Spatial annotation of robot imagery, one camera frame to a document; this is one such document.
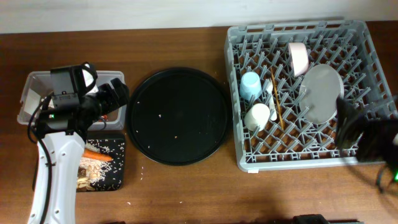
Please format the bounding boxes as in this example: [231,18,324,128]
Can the light grey plate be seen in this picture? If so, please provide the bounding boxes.
[299,64,344,124]

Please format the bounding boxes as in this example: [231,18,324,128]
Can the orange carrot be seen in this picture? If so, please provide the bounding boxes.
[83,149,113,162]

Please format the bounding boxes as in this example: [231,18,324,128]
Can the wooden chopstick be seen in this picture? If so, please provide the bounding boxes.
[270,67,285,131]

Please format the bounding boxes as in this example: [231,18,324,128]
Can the pink bowl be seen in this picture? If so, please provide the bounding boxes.
[288,42,309,77]

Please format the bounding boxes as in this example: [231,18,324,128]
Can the white plastic fork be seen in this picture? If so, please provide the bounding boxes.
[266,78,277,121]

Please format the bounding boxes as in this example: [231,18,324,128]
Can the white plastic cup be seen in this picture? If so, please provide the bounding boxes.
[244,103,270,131]

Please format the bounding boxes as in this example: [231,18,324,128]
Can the light blue plastic cup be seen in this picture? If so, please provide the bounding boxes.
[239,72,262,101]

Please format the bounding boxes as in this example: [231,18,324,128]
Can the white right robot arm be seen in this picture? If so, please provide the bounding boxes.
[335,95,397,196]

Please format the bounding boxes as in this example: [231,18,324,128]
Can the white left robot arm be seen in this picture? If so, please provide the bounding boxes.
[28,78,129,223]

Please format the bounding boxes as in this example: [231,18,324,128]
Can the clear plastic waste bin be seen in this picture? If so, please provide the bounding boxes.
[17,70,126,131]

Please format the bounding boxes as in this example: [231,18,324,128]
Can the grey dishwasher rack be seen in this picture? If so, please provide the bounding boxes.
[224,20,391,172]

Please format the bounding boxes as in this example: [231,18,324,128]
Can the round black tray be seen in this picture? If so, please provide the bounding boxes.
[125,67,232,166]

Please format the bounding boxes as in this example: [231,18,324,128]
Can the black rectangular food tray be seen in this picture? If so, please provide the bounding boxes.
[32,133,126,193]

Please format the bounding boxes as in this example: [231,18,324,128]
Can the rice and peanut scraps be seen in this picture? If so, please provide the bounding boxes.
[76,139,124,191]

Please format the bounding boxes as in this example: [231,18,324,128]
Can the white label in bin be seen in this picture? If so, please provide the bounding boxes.
[24,89,41,115]

